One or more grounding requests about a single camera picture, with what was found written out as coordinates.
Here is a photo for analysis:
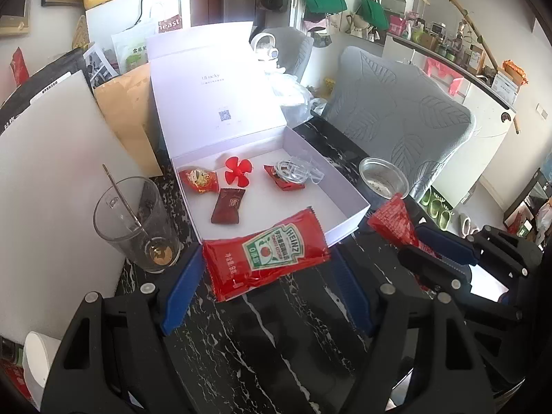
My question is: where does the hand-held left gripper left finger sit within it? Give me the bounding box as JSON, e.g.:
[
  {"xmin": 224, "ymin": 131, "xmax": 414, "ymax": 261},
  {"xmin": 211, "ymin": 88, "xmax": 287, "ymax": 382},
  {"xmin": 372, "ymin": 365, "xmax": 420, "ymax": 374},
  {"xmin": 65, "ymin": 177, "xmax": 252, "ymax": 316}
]
[{"xmin": 41, "ymin": 245, "xmax": 205, "ymax": 414}]

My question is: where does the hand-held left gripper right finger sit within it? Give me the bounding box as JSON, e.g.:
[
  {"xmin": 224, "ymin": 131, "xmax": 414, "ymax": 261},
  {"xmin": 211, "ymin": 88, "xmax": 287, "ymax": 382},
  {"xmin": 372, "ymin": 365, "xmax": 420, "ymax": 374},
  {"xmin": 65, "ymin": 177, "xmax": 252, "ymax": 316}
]
[{"xmin": 332, "ymin": 248, "xmax": 496, "ymax": 414}]

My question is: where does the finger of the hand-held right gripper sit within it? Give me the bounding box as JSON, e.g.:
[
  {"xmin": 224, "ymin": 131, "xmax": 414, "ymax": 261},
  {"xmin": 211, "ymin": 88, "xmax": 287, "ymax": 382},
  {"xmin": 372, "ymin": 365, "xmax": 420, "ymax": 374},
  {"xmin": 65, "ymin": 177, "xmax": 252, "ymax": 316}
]
[
  {"xmin": 415, "ymin": 223, "xmax": 544, "ymax": 279},
  {"xmin": 397, "ymin": 246, "xmax": 523, "ymax": 323}
]

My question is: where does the red printed sauce packet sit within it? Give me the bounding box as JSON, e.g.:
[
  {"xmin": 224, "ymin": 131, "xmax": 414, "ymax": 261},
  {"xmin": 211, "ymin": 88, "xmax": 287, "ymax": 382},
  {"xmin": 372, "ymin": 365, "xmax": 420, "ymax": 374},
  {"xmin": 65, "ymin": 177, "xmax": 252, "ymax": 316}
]
[{"xmin": 366, "ymin": 193, "xmax": 421, "ymax": 262}]

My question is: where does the red ketchup packet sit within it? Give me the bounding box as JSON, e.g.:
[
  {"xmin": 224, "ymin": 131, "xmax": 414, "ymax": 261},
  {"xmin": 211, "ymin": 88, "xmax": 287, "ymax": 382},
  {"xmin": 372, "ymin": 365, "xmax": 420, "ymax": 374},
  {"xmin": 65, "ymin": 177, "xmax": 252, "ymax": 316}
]
[{"xmin": 202, "ymin": 208, "xmax": 333, "ymax": 303}]

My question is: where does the dark red candy packet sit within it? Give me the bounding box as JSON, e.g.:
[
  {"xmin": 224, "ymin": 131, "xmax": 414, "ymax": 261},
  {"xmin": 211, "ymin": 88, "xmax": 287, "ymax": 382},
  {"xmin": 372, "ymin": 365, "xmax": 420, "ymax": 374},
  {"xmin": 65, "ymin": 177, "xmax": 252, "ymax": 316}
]
[{"xmin": 211, "ymin": 187, "xmax": 246, "ymax": 225}]

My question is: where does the red cartoon candy packet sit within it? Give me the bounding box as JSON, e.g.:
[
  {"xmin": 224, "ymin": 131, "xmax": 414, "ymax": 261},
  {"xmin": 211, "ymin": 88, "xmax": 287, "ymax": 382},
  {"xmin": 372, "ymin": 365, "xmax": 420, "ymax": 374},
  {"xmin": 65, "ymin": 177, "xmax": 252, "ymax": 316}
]
[{"xmin": 178, "ymin": 166, "xmax": 219, "ymax": 193}]

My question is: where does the lavender gift box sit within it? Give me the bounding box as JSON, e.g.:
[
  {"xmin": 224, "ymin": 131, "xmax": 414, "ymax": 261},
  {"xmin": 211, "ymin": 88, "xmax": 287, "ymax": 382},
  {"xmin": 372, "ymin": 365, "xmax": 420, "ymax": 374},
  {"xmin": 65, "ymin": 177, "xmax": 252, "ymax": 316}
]
[{"xmin": 145, "ymin": 21, "xmax": 372, "ymax": 249}]

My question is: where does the clear plastic clip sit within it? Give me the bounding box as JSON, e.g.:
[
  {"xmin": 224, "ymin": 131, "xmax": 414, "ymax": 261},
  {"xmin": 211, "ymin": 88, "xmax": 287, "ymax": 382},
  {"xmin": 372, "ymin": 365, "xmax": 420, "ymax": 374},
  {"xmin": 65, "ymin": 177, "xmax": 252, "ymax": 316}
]
[{"xmin": 290, "ymin": 155, "xmax": 325, "ymax": 185}]

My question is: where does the red plastic propeller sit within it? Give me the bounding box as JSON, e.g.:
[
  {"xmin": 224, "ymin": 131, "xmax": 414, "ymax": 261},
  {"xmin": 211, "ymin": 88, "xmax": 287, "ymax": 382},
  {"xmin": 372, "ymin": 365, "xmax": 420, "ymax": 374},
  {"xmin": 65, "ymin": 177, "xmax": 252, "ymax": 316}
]
[{"xmin": 224, "ymin": 156, "xmax": 256, "ymax": 189}]

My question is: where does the small red candy packet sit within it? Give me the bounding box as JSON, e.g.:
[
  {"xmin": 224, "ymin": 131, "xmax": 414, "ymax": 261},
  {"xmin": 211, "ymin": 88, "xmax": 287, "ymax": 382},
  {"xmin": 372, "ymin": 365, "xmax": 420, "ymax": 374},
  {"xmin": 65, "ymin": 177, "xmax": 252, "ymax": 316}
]
[{"xmin": 264, "ymin": 164, "xmax": 308, "ymax": 191}]

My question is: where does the gold metal spoon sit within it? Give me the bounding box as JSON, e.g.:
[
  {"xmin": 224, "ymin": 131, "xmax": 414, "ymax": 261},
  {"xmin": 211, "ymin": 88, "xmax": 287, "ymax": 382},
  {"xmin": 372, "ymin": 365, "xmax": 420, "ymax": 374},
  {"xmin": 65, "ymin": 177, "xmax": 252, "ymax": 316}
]
[{"xmin": 102, "ymin": 164, "xmax": 173, "ymax": 265}]

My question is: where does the clear drinking glass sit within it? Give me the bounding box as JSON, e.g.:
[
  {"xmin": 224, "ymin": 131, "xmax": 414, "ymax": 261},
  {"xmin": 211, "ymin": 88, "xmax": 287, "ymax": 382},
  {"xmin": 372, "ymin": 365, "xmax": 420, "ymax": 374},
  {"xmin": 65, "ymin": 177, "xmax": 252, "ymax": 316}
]
[{"xmin": 93, "ymin": 176, "xmax": 182, "ymax": 274}]

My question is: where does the metal cup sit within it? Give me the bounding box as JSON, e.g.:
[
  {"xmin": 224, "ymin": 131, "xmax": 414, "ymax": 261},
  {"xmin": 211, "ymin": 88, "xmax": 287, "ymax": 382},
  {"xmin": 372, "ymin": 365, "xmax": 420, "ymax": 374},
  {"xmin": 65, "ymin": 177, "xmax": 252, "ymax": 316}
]
[{"xmin": 359, "ymin": 156, "xmax": 410, "ymax": 208}]

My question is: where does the grey leaf-pattern chair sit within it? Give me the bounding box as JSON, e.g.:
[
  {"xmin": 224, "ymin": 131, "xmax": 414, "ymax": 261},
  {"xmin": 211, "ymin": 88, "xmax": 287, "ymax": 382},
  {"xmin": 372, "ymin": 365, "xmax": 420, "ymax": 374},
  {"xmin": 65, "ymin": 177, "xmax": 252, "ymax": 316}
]
[{"xmin": 321, "ymin": 46, "xmax": 477, "ymax": 203}]

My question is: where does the bamboo pole with leaves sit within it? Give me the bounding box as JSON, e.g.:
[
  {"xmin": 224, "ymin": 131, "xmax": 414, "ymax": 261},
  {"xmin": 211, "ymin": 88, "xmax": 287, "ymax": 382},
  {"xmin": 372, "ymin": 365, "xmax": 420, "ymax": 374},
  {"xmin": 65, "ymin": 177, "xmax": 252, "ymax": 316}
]
[{"xmin": 423, "ymin": 0, "xmax": 521, "ymax": 134}]

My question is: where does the white foam board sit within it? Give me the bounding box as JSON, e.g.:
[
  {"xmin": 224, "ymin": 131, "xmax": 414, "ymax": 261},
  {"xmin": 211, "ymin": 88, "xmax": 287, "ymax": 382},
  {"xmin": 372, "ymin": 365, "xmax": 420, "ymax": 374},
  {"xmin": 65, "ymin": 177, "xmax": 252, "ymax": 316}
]
[{"xmin": 0, "ymin": 70, "xmax": 167, "ymax": 341}]

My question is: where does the white paper cup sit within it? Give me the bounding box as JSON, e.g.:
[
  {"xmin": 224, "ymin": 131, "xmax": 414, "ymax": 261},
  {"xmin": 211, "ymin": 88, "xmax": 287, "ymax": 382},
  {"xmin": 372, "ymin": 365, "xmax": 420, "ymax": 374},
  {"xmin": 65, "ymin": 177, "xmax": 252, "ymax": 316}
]
[{"xmin": 23, "ymin": 331, "xmax": 62, "ymax": 403}]

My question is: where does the white carton box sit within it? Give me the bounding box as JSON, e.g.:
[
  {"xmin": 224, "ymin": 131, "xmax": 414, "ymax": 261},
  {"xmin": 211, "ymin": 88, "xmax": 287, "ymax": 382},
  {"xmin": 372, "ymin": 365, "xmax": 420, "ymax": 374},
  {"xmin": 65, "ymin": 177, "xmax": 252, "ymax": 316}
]
[{"xmin": 492, "ymin": 73, "xmax": 519, "ymax": 105}]

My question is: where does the pink plastic bag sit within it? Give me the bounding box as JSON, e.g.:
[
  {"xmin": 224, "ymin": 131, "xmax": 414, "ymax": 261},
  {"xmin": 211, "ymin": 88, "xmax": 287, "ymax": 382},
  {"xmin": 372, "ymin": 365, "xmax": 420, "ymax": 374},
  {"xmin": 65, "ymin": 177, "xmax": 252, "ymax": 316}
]
[{"xmin": 425, "ymin": 55, "xmax": 466, "ymax": 96}]

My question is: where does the brown paper envelope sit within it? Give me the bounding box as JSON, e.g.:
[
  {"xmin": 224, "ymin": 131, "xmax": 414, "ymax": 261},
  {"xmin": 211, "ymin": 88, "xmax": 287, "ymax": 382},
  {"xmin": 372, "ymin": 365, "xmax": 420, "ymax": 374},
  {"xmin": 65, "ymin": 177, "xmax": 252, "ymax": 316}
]
[{"xmin": 93, "ymin": 64, "xmax": 167, "ymax": 178}]

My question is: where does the orange package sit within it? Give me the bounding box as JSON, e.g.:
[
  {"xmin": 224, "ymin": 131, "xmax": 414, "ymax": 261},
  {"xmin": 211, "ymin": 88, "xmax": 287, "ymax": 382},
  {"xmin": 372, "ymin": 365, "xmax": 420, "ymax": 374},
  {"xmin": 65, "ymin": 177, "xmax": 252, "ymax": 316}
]
[{"xmin": 502, "ymin": 59, "xmax": 529, "ymax": 88}]

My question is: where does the brown cardboard box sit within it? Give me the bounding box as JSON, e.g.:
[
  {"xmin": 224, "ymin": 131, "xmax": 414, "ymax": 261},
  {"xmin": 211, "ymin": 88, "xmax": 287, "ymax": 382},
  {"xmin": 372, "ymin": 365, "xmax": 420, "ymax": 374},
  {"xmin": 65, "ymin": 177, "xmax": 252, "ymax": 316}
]
[{"xmin": 468, "ymin": 45, "xmax": 487, "ymax": 75}]

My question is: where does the red carton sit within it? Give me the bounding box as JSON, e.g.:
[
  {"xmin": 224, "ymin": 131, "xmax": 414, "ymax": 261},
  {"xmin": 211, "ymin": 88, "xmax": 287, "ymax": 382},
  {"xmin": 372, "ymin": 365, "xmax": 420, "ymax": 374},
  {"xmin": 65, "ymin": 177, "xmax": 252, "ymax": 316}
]
[{"xmin": 0, "ymin": 362, "xmax": 33, "ymax": 403}]

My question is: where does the clear plastic bag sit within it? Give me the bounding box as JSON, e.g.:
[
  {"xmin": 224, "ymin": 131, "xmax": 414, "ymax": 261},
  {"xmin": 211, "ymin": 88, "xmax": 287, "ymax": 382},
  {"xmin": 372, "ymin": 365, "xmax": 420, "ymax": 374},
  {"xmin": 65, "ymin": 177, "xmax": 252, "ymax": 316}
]
[{"xmin": 271, "ymin": 70, "xmax": 329, "ymax": 129}]

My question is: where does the black and white photo print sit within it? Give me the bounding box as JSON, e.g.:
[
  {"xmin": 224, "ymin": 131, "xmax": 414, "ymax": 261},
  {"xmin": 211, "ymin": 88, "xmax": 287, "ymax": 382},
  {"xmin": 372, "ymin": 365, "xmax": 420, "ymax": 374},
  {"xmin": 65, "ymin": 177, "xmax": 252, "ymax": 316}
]
[{"xmin": 83, "ymin": 43, "xmax": 118, "ymax": 90}]

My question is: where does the grey covered chair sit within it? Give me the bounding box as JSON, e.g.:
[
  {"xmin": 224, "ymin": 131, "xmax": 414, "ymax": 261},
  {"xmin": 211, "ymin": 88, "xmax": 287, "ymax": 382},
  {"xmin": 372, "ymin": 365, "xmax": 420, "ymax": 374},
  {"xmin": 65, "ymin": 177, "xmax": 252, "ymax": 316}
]
[{"xmin": 258, "ymin": 27, "xmax": 315, "ymax": 82}]

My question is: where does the black package with white label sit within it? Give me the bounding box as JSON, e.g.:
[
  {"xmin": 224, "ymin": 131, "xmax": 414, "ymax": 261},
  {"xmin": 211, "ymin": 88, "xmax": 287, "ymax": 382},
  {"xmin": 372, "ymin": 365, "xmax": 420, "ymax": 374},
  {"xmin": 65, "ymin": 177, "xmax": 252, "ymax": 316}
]
[{"xmin": 0, "ymin": 47, "xmax": 94, "ymax": 136}]

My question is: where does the green and white pouch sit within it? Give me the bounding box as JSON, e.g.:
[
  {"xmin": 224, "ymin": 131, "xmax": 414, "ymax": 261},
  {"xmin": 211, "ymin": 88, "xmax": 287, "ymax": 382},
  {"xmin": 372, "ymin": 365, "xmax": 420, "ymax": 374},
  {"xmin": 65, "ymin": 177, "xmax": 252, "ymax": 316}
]
[{"xmin": 111, "ymin": 21, "xmax": 159, "ymax": 72}]

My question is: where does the white water bottle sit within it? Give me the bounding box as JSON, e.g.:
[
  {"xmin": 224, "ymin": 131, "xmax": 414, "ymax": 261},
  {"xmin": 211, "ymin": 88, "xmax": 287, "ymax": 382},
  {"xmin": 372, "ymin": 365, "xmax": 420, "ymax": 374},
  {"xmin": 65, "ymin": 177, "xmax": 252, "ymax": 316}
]
[{"xmin": 250, "ymin": 32, "xmax": 284, "ymax": 68}]

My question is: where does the white paper bag red label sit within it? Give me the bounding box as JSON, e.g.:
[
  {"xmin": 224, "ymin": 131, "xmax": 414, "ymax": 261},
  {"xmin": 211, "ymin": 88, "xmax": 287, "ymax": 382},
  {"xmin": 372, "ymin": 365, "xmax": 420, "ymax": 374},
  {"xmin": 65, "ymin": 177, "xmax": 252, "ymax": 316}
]
[{"xmin": 149, "ymin": 2, "xmax": 184, "ymax": 34}]

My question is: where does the red foil bag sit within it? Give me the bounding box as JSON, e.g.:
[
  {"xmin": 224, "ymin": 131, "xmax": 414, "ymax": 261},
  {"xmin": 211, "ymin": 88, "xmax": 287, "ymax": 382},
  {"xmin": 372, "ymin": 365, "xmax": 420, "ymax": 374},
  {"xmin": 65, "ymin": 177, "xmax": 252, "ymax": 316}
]
[{"xmin": 11, "ymin": 48, "xmax": 30, "ymax": 85}]

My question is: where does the woven straw fan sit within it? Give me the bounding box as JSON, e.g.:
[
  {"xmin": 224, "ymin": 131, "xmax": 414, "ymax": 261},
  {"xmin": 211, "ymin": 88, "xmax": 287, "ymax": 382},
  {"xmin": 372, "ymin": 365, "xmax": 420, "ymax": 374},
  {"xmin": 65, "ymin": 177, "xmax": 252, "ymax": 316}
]
[{"xmin": 71, "ymin": 15, "xmax": 89, "ymax": 51}]

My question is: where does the white fridge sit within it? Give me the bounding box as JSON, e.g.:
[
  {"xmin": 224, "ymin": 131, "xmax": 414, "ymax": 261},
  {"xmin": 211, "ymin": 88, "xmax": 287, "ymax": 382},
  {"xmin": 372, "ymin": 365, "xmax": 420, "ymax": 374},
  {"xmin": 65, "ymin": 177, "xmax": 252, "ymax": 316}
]
[{"xmin": 85, "ymin": 0, "xmax": 193, "ymax": 46}]

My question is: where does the wall intercom panel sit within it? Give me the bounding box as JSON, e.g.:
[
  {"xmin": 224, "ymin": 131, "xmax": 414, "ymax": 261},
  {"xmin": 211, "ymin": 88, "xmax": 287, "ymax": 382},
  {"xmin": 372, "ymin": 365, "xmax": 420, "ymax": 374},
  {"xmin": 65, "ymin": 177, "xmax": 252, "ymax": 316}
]
[{"xmin": 0, "ymin": 0, "xmax": 32, "ymax": 37}]

